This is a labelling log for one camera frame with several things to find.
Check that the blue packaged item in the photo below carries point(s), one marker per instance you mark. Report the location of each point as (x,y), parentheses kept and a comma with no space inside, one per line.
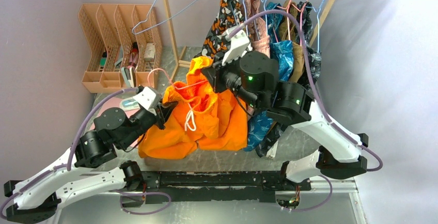
(129,104)

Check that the blue patterned shorts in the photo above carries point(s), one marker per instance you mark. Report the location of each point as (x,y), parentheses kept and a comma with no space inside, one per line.
(262,132)

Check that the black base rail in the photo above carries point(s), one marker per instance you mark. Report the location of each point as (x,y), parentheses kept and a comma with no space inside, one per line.
(220,186)

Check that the peach file organizer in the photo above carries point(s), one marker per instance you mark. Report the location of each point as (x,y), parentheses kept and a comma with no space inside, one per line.
(115,33)

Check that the pink shorts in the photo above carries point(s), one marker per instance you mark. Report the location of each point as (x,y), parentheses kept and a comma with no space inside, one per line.
(257,29)

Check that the orange camouflage shorts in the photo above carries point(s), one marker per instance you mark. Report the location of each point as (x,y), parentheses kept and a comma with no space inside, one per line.
(229,15)

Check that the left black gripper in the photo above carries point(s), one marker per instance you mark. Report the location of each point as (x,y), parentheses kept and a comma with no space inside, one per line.
(164,113)

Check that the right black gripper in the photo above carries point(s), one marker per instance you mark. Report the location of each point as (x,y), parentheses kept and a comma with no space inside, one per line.
(215,72)

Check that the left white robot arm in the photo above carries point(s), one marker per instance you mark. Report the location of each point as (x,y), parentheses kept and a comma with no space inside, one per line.
(63,182)

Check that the wooden clothes rack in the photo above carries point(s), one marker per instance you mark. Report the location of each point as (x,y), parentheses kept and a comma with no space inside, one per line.
(178,24)

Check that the brown shorts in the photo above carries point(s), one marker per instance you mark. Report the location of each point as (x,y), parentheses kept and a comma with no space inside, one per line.
(290,33)

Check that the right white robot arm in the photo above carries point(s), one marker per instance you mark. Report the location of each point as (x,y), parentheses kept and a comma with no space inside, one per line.
(255,79)

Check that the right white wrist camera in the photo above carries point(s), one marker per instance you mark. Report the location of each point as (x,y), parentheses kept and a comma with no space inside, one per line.
(239,41)

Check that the pink wire hanger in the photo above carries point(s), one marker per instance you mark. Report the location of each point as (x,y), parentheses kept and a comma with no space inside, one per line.
(170,80)

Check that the pink clipboard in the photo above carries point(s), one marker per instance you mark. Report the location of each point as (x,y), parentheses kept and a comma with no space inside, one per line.
(114,102)

